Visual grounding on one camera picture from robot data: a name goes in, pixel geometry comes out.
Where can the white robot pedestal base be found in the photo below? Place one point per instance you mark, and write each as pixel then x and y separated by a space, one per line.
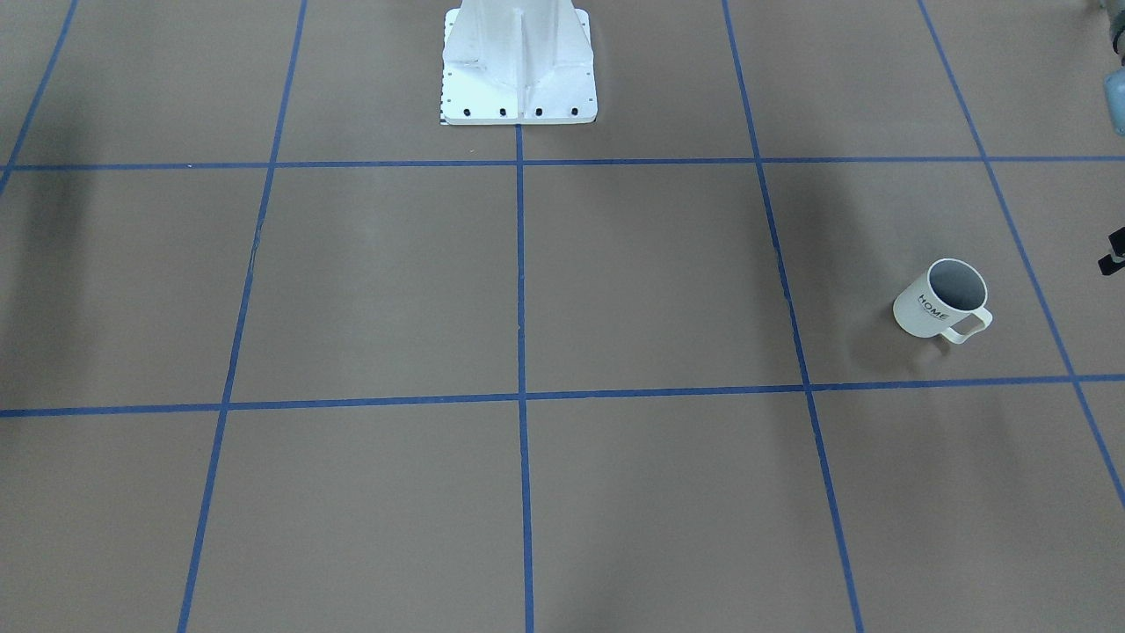
pixel 517 63

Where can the white mug with handle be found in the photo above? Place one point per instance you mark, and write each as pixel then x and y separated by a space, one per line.
pixel 948 300

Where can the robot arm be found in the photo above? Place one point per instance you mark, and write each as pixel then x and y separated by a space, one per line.
pixel 1113 84

